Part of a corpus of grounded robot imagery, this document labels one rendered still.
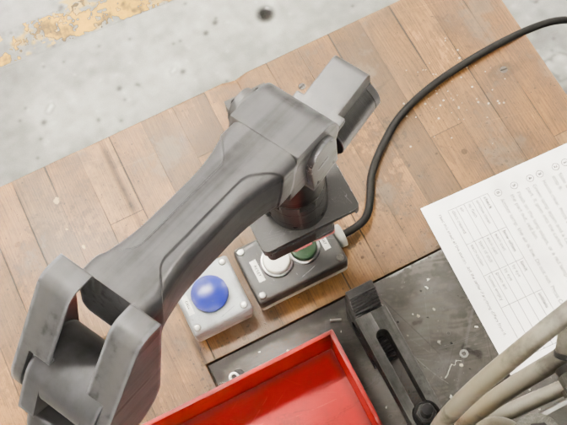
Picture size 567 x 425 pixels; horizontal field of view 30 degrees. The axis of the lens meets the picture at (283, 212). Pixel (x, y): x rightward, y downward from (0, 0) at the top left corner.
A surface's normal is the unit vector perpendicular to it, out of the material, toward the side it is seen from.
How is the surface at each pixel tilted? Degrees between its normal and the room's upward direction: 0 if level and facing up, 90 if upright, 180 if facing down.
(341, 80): 1
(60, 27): 0
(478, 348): 0
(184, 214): 17
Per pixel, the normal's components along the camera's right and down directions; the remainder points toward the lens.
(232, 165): 0.11, -0.58
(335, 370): -0.07, -0.36
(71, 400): -0.40, 0.15
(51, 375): -0.29, -0.03
